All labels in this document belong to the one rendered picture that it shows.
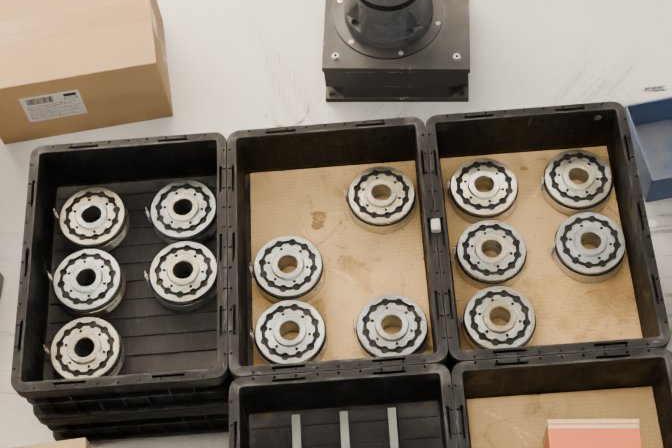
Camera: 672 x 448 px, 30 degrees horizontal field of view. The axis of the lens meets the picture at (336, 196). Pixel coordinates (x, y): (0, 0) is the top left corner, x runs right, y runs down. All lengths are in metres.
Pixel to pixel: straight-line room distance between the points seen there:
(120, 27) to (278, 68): 0.30
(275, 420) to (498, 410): 0.31
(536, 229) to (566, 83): 0.39
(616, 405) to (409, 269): 0.36
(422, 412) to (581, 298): 0.29
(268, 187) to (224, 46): 0.41
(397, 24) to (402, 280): 0.46
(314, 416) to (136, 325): 0.30
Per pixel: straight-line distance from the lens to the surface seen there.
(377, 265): 1.87
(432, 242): 1.78
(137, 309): 1.89
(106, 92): 2.14
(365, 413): 1.78
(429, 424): 1.78
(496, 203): 1.89
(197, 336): 1.86
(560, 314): 1.85
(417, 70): 2.10
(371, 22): 2.09
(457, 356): 1.70
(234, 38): 2.29
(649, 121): 2.18
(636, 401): 1.81
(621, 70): 2.24
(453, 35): 2.14
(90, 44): 2.13
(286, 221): 1.92
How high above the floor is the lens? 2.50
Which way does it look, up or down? 60 degrees down
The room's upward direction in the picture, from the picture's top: 7 degrees counter-clockwise
